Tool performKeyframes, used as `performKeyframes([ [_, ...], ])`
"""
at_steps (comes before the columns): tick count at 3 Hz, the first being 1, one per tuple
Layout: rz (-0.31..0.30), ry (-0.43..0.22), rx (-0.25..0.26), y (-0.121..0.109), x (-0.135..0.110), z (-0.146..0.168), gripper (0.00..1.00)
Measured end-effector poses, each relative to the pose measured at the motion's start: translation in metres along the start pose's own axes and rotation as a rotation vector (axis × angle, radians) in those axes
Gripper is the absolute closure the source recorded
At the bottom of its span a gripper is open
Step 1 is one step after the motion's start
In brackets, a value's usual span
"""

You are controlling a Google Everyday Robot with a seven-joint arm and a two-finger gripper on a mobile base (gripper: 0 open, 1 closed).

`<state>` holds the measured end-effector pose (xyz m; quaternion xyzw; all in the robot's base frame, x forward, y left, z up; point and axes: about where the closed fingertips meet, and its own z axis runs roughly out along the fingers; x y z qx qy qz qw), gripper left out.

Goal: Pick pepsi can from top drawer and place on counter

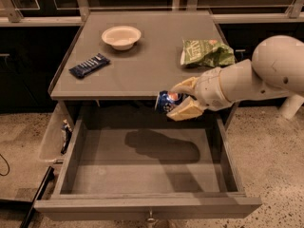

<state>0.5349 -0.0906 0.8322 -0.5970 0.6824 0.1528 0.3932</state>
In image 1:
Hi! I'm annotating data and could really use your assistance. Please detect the green chip bag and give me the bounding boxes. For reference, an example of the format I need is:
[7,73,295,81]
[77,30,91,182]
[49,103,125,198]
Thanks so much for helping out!
[180,39,236,67]

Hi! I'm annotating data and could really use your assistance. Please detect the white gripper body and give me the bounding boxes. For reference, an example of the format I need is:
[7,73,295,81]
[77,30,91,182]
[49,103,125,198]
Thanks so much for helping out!
[194,67,232,111]

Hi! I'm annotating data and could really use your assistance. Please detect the blue pepsi can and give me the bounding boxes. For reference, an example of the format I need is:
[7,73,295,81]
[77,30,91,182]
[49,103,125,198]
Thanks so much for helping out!
[155,90,186,113]

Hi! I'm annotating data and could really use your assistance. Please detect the blue snack bar wrapper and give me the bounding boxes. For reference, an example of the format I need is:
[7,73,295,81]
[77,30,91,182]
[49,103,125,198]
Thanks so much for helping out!
[69,53,110,79]

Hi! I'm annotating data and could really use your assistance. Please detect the open grey top drawer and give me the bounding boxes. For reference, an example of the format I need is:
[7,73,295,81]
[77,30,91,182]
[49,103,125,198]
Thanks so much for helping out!
[35,104,261,220]

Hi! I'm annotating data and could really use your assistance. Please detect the black cable on floor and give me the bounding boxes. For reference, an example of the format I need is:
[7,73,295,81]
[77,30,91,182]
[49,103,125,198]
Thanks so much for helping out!
[0,153,10,177]

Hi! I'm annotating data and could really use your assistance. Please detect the white paper bowl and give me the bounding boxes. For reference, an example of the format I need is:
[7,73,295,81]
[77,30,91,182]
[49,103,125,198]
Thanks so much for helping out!
[102,26,142,51]

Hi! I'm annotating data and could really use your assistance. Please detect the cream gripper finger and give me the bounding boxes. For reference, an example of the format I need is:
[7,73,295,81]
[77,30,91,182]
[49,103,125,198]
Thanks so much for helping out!
[170,77,198,96]
[166,96,206,121]

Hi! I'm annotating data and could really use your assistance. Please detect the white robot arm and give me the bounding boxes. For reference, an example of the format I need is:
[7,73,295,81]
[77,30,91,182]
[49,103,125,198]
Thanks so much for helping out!
[167,35,304,121]

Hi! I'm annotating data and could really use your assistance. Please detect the black bar on floor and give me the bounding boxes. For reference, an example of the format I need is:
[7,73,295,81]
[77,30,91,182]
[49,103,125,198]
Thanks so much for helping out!
[19,166,54,228]

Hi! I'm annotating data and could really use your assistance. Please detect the metal railing frame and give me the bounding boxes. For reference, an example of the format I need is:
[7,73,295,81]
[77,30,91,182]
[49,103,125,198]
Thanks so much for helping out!
[0,0,304,27]

